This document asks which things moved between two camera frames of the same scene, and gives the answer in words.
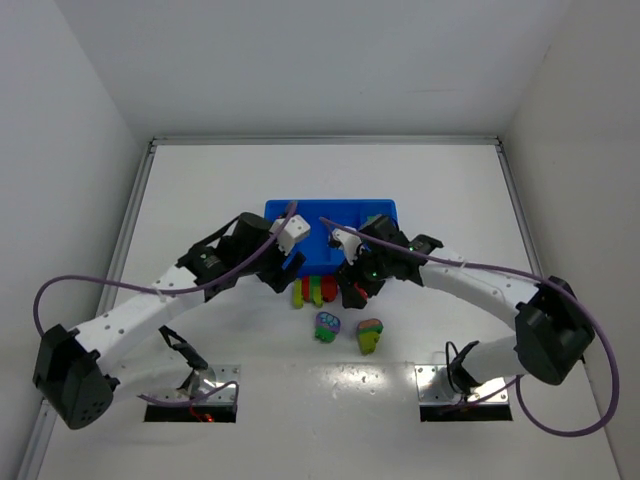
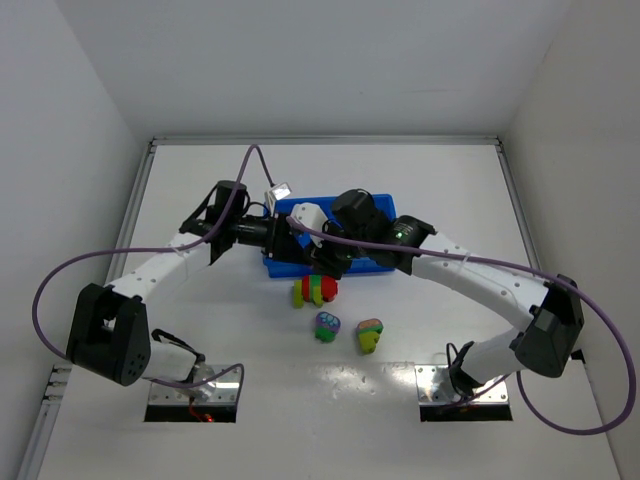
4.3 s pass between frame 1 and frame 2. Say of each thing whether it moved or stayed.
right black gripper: moved
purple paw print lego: stayed
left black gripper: moved
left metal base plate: stayed
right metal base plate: stayed
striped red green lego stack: stayed
